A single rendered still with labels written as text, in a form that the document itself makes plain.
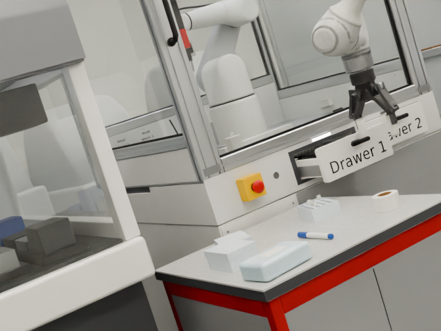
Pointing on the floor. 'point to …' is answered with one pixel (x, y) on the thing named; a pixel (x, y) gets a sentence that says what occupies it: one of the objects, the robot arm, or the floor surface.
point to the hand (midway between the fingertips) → (379, 134)
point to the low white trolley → (325, 275)
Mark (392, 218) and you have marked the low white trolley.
